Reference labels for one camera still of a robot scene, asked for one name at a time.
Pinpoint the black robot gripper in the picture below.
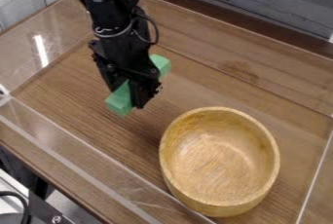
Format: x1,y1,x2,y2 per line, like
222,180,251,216
88,29,162,109

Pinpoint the green rectangular block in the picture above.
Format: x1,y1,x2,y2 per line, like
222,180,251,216
104,55,171,116

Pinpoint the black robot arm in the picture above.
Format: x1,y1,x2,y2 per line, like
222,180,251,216
79,0,160,108

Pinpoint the brown wooden bowl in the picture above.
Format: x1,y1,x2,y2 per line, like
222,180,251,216
159,107,281,217

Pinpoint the clear acrylic tray wall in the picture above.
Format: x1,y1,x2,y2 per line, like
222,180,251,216
0,0,333,224

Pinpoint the black table frame bracket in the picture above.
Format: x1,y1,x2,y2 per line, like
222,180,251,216
0,148,75,224

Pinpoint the black cable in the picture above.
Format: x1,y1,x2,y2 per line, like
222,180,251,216
0,191,31,224

